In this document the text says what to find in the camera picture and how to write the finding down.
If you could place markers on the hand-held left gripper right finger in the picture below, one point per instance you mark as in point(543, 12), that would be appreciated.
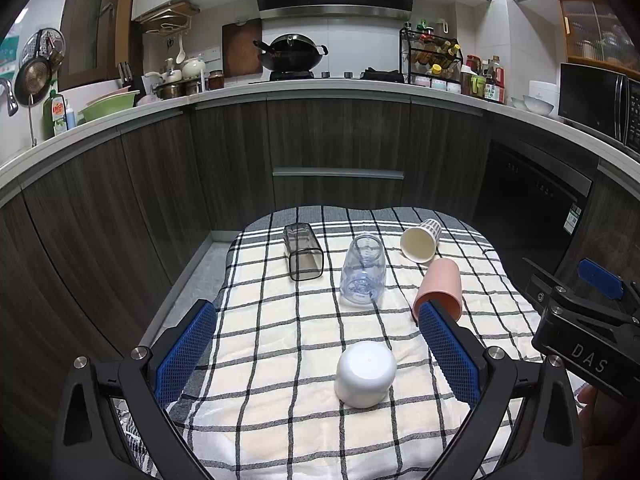
point(450, 352)

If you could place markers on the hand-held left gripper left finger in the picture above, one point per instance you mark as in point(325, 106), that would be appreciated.
point(185, 352)

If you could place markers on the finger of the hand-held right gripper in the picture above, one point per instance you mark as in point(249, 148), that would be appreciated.
point(600, 275)
point(542, 272)

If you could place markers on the pink cup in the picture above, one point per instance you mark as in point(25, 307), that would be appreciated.
point(440, 280)

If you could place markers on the white cup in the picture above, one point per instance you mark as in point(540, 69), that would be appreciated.
point(365, 375)

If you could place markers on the cream cup with grid print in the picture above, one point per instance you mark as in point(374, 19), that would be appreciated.
point(417, 244)

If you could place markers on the clear blue plastic cup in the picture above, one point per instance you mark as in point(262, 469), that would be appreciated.
point(362, 270)

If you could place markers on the dark transparent square cup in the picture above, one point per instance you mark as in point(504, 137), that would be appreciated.
point(300, 246)

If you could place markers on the person's right hand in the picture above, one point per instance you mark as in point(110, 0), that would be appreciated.
point(602, 442)

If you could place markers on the black built-in dishwasher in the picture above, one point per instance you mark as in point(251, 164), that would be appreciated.
point(530, 205)

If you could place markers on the black white checkered cloth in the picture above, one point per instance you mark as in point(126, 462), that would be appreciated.
point(280, 320)

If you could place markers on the large white bowl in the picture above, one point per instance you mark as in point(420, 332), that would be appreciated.
point(539, 105)

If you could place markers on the small white bowl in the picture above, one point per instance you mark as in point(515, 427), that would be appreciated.
point(517, 103)

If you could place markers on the black microwave oven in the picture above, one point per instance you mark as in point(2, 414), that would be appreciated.
point(595, 102)

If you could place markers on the green label sauce bottle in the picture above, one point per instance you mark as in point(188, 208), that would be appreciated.
point(494, 91)

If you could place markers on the wooden glass door cabinet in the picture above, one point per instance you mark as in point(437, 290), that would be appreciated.
point(595, 32)

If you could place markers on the green plastic basin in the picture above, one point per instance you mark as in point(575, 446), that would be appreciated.
point(107, 107)

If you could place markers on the blue bottle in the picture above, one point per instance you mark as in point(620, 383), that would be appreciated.
point(71, 117)

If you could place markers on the metal pot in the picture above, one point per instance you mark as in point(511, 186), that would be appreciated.
point(169, 91)

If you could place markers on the green dish soap bottle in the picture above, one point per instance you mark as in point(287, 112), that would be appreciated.
point(56, 115)

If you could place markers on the red sauce jar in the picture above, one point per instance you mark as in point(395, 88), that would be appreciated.
point(216, 81)

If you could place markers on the knife block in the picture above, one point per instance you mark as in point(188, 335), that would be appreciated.
point(125, 77)

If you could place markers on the gas stove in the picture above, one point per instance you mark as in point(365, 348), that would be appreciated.
point(340, 76)

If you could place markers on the white teapot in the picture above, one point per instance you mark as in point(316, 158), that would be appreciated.
point(193, 68)

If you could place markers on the white ladle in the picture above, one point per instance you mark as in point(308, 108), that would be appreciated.
point(180, 52)

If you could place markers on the dark wooden cutting board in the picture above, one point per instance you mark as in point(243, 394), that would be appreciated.
point(236, 50)

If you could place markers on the metal faucet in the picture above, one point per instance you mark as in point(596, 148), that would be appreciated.
point(9, 97)

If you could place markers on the hanging frying pan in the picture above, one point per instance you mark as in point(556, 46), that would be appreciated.
point(31, 80)

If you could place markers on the black wok with lid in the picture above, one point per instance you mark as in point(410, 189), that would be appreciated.
point(292, 55)

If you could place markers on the hanging metal strainer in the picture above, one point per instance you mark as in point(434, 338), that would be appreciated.
point(45, 42)

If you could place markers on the wall shelf with boards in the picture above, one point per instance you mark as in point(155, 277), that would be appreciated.
point(167, 15)

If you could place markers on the dark brown window frame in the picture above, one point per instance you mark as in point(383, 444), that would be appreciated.
point(82, 25)

